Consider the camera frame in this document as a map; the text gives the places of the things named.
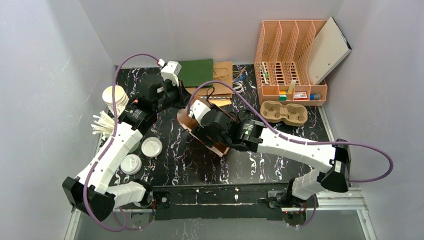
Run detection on orange paper bag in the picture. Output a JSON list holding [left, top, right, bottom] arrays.
[[176, 96, 237, 157]]

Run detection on white lids partial stack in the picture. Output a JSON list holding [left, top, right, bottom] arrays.
[[141, 137, 163, 158]]

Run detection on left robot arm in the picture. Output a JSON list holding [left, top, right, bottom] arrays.
[[62, 73, 191, 222]]

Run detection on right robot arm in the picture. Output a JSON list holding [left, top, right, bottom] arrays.
[[189, 107, 350, 201]]

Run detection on green paper bag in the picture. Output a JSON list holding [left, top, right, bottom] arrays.
[[177, 58, 214, 88]]

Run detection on tall stack paper cups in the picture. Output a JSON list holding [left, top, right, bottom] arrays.
[[101, 84, 130, 117]]

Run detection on brown kraft paper bag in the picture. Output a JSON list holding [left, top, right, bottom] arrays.
[[185, 60, 234, 108]]

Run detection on green cup of straws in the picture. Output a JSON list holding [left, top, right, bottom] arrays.
[[90, 110, 140, 155]]

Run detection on stack of pulp cup carriers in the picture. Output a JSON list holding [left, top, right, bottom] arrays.
[[260, 100, 308, 127]]

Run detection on white cup lids stack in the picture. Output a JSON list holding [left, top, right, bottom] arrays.
[[120, 154, 142, 175]]

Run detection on red small box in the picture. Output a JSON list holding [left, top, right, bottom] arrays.
[[293, 92, 309, 101]]

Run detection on pink desk file organizer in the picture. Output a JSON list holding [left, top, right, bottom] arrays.
[[254, 20, 328, 106]]

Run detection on white board panel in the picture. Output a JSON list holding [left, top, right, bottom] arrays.
[[306, 16, 352, 85]]

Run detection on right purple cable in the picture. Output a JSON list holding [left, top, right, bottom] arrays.
[[186, 80, 394, 228]]

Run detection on purple cable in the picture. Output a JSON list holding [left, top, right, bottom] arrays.
[[82, 53, 167, 233], [186, 80, 394, 228]]

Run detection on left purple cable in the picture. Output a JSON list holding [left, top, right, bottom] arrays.
[[82, 53, 167, 233]]

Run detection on metal base rail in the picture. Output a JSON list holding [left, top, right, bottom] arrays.
[[65, 183, 376, 240]]

